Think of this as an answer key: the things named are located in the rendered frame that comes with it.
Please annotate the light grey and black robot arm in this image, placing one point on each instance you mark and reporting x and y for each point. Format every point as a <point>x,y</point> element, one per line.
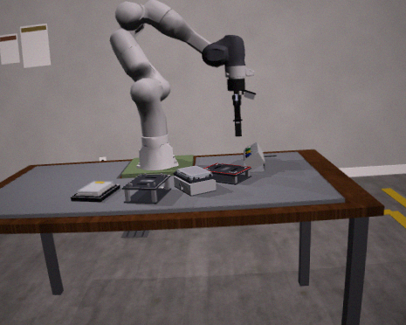
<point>147,94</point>

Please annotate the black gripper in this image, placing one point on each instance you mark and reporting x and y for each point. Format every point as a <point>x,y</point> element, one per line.
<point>236,85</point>

